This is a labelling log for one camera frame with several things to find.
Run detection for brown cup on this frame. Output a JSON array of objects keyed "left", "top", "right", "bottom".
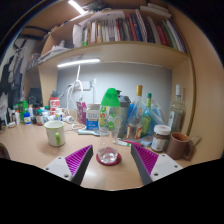
[{"left": 165, "top": 131, "right": 196, "bottom": 161}]

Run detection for flat round red coaster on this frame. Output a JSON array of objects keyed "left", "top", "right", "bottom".
[{"left": 95, "top": 152, "right": 123, "bottom": 167}]

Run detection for small white bottle blue cap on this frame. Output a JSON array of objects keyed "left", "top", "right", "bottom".
[{"left": 23, "top": 112, "right": 32, "bottom": 126}]

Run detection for white LED light bar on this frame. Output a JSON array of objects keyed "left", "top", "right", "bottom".
[{"left": 56, "top": 58, "right": 102, "bottom": 69}]

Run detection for wooden shelf unit with books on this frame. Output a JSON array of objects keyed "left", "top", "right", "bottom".
[{"left": 36, "top": 0, "right": 198, "bottom": 138}]

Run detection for white cables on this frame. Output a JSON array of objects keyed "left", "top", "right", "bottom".
[{"left": 64, "top": 64, "right": 87, "bottom": 131}]

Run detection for red and white bottle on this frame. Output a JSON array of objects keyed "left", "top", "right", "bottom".
[{"left": 49, "top": 96, "right": 62, "bottom": 116}]

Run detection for brown jar with white lid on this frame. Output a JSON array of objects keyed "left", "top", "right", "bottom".
[{"left": 150, "top": 124, "right": 172, "bottom": 153}]

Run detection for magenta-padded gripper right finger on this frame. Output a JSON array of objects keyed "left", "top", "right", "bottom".
[{"left": 130, "top": 143, "right": 184, "bottom": 186}]

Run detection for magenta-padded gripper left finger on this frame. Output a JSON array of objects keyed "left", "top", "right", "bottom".
[{"left": 43, "top": 144, "right": 94, "bottom": 186}]

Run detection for tall clear bottle white cap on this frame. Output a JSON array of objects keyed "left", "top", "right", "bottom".
[{"left": 167, "top": 84, "right": 187, "bottom": 134}]

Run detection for blue and white carton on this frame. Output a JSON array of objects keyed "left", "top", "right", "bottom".
[{"left": 85, "top": 103, "right": 102, "bottom": 132}]

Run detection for ceiling light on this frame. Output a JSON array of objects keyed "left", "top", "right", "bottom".
[{"left": 67, "top": 0, "right": 86, "bottom": 16}]

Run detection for small brown bottle green cap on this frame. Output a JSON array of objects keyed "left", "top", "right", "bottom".
[{"left": 35, "top": 109, "right": 44, "bottom": 127}]

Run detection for blue plastic bag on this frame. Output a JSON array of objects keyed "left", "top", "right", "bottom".
[{"left": 128, "top": 99, "right": 168, "bottom": 148}]

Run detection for grey thermos flask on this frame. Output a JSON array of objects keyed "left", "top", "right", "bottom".
[{"left": 116, "top": 94, "right": 132, "bottom": 138}]

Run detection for clear bottle with yellow cap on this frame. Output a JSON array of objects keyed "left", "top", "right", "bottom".
[{"left": 126, "top": 84, "right": 145, "bottom": 141}]

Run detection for clear green-capped drink bottle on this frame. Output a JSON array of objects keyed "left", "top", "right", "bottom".
[{"left": 96, "top": 87, "right": 123, "bottom": 165}]

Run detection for white mug with green handle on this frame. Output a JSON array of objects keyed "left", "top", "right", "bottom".
[{"left": 43, "top": 119, "right": 67, "bottom": 148}]

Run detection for white tube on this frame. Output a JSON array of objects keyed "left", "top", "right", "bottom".
[{"left": 78, "top": 128, "right": 101, "bottom": 136}]

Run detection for white wall power outlet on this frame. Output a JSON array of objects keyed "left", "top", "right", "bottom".
[{"left": 79, "top": 80, "right": 93, "bottom": 92}]

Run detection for magenta carton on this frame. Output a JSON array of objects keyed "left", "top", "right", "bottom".
[{"left": 76, "top": 100, "right": 88, "bottom": 125}]

